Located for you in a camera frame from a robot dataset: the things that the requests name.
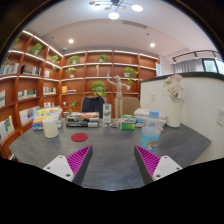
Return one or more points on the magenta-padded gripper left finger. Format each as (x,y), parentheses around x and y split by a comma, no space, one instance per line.
(60,166)

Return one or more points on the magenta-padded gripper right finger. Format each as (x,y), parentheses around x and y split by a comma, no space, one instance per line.
(165,166)

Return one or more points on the clear blue-capped water bottle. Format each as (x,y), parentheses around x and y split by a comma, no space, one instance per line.
(150,137)

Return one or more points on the flat round red coaster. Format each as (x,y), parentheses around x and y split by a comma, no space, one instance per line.
(79,137)

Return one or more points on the cream cup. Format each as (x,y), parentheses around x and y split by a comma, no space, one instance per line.
(50,128)

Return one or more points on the small printed sticker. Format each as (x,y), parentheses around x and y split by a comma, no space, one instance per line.
(103,125)
(139,125)
(114,125)

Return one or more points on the white ceramic vase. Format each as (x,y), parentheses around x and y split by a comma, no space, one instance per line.
(174,115)

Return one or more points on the stack of colourful books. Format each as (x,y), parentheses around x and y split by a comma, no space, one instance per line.
(46,115)

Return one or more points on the stack of white boxes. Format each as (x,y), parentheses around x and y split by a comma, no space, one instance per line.
(145,114)

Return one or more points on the small green white box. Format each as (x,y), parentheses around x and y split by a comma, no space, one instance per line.
(128,122)

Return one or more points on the beige chair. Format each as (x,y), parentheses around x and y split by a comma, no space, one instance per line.
(130,106)

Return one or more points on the chair with dark jacket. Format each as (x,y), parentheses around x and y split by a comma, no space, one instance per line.
(92,104)

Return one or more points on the tall green white carton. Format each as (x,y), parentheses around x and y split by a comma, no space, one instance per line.
(107,114)

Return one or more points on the pink white flower bouquet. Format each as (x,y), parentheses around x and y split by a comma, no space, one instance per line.
(172,86)

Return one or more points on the orange wooden shelf unit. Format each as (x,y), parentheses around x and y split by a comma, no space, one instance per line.
(80,71)

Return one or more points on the grey curtain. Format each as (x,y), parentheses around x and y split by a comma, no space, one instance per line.
(188,66)

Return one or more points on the recessed ceiling spotlight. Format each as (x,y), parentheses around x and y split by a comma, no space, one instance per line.
(152,45)
(71,41)

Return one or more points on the ceiling air vent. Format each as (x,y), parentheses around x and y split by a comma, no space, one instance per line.
(134,24)

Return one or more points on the ceiling lamp with round bulbs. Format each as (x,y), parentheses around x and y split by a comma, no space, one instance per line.
(114,15)

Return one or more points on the white wall switch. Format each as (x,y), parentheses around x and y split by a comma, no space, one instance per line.
(153,97)

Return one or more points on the white wall socket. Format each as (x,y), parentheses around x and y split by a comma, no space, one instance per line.
(220,116)

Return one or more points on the dark curtain rail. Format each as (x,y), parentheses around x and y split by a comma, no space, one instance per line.
(196,52)

